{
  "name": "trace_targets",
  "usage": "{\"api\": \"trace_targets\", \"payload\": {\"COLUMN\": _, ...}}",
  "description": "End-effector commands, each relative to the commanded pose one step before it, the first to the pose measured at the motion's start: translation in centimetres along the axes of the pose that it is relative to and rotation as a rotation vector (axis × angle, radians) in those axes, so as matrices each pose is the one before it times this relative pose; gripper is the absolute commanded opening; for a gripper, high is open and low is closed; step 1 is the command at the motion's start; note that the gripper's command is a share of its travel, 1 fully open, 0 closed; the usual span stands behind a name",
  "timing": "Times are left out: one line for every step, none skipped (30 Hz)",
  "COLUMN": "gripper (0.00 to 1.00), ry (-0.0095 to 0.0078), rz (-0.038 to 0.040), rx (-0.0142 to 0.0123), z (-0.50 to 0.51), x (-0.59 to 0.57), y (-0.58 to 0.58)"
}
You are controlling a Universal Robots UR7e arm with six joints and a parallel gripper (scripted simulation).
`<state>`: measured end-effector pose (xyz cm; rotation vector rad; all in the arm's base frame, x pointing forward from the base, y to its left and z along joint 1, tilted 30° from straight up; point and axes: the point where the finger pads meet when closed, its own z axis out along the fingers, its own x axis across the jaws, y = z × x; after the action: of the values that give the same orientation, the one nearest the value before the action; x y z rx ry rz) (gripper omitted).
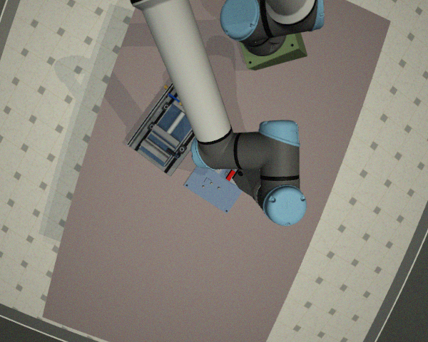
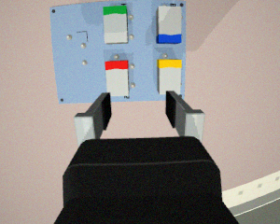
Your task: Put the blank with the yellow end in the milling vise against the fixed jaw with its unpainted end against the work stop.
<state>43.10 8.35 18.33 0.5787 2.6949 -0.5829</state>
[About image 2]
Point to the grey block with yellow end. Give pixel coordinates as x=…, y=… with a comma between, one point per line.
x=168, y=75

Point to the white block with green end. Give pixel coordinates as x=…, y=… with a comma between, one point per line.
x=116, y=25

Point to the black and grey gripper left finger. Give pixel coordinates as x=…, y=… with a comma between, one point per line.
x=92, y=123

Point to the white block with blue end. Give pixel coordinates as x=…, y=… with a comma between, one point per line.
x=168, y=25

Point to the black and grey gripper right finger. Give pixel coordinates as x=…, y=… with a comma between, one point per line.
x=187, y=121

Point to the white block with red end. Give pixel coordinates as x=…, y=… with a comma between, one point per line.
x=117, y=78

